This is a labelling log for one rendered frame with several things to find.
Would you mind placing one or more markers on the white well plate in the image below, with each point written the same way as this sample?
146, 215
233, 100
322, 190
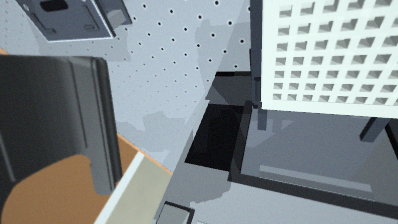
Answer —
330, 56

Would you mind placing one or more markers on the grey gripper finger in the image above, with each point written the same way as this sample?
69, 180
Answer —
52, 108

